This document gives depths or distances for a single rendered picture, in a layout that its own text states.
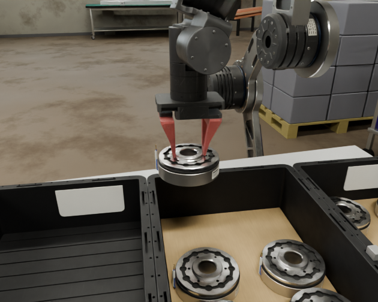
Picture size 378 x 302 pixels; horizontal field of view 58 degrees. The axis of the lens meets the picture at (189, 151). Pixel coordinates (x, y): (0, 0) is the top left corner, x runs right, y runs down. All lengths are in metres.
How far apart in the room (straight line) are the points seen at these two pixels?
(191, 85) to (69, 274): 0.37
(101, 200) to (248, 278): 0.31
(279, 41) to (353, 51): 2.45
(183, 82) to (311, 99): 2.76
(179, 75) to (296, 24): 0.49
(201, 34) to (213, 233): 0.40
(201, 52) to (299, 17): 0.53
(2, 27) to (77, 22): 1.94
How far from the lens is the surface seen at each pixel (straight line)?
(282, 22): 0.92
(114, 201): 0.69
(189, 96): 0.51
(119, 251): 0.66
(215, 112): 0.53
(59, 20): 10.61
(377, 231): 0.78
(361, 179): 0.84
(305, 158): 1.31
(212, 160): 0.55
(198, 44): 0.42
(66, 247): 0.69
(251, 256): 0.65
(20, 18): 10.75
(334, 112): 3.42
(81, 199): 0.69
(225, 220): 0.72
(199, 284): 0.55
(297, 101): 3.16
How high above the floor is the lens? 1.27
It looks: 26 degrees down
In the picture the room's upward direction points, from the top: straight up
